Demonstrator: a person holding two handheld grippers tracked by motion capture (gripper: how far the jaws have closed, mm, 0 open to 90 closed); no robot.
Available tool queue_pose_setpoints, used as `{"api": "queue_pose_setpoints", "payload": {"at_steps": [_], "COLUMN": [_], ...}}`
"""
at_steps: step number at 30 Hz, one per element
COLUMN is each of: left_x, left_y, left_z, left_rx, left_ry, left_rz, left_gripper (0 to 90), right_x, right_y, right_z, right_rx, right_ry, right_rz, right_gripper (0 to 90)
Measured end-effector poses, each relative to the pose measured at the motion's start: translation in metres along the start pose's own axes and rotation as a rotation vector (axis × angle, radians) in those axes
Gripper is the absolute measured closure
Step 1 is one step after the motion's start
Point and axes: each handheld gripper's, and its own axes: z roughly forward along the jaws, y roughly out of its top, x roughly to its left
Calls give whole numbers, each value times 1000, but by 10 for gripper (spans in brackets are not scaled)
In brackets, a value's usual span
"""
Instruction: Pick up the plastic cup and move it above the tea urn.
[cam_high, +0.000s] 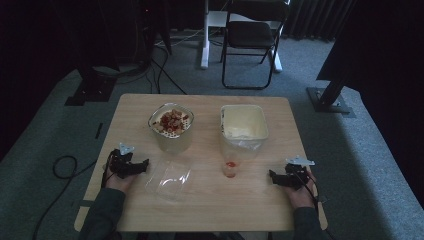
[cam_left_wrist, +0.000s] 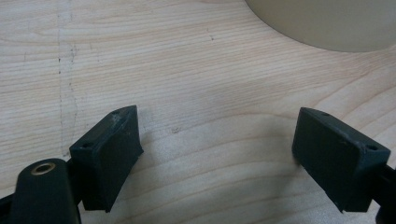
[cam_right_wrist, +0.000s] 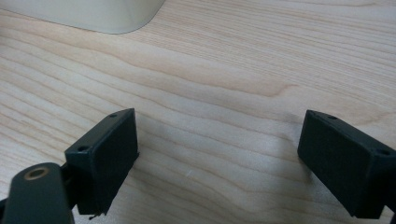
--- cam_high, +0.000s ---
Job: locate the black tape strip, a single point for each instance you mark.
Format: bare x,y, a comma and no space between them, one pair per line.
98,130

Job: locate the clear container with cereal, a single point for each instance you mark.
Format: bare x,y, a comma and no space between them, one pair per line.
171,128

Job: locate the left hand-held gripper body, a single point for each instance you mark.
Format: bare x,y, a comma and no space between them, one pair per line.
121,164

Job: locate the clear plastic lid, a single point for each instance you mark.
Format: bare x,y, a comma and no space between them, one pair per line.
168,181

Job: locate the small clear cup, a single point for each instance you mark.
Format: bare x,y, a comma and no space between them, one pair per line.
230,168

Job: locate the person's left hand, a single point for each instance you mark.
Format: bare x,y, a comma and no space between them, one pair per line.
118,182

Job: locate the black slanted stand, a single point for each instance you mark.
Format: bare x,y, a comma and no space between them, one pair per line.
328,96

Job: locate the black folding chair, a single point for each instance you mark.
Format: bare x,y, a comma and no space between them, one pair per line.
251,36

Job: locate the person's right hand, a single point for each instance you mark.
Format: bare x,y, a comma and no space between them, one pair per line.
301,196

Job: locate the black stand with flat base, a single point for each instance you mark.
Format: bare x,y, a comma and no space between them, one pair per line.
91,85

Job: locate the cream plastic container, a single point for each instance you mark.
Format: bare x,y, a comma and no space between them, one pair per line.
244,123

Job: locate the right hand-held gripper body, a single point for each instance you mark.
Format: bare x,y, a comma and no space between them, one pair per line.
296,174

